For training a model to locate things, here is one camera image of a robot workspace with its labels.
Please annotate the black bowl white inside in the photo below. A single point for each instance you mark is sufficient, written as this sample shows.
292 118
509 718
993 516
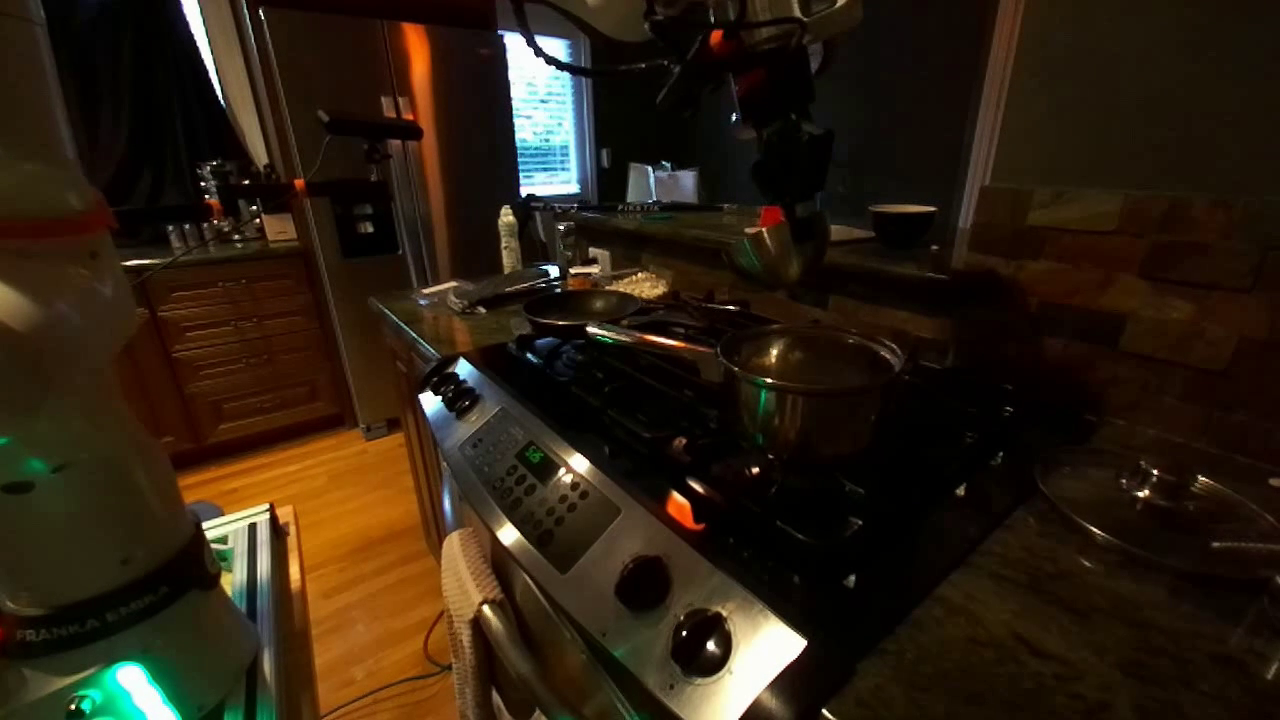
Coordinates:
903 223

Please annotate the black stove knob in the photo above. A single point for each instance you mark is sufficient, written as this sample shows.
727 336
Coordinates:
452 390
647 581
701 642

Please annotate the white paper sheets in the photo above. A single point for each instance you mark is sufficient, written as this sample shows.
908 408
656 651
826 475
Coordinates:
661 184

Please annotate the white plastic bottle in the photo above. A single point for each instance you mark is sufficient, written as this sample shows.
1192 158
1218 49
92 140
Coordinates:
509 242

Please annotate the light dish towel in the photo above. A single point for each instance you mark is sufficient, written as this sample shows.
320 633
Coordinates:
467 600

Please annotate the bright glass window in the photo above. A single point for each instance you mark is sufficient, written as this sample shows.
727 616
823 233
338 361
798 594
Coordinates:
545 114

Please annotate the red plastic cup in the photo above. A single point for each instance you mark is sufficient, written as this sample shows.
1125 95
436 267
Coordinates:
769 219

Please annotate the glass pot lid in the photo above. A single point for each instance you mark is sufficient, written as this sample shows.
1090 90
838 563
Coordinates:
1162 506

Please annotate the stainless steel refrigerator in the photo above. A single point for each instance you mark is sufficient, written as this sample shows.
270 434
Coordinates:
386 293

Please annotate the black gas stove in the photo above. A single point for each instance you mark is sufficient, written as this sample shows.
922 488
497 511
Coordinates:
693 464

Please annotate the wooden kitchen cabinet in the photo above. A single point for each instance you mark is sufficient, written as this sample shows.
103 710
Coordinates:
242 353

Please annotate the black frying pan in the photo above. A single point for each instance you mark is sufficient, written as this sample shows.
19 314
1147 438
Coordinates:
582 309

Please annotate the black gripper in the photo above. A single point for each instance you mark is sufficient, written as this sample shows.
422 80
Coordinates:
792 161

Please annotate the aluminium robot mounting table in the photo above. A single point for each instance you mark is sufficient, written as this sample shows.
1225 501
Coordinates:
255 587

